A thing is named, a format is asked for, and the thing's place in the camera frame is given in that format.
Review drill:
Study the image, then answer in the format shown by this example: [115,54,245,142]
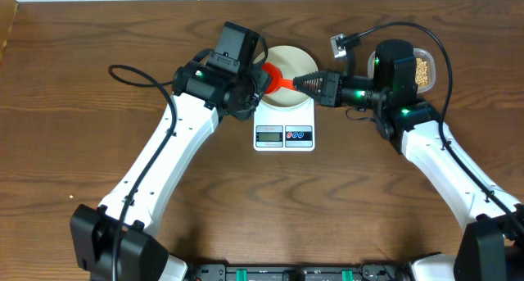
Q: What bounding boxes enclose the white digital kitchen scale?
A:
[253,98,315,152]

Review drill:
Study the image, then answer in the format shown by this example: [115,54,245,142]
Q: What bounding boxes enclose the soybeans in plastic container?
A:
[415,58,429,87]

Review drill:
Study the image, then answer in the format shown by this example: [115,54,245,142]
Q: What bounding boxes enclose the clear plastic container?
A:
[413,48,436,93]

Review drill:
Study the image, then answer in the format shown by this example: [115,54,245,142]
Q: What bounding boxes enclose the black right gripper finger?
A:
[295,84,325,103]
[293,70,328,84]

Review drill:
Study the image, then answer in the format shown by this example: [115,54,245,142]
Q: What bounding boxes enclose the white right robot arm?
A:
[293,39,523,280]

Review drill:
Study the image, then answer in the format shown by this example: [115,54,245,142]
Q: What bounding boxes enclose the cream ceramic bowl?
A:
[256,45,318,112]

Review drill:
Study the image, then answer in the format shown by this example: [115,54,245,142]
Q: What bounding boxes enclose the red plastic measuring scoop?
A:
[262,62,296,94]

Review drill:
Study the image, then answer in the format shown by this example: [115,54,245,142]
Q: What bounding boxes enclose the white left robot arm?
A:
[70,58,271,280]

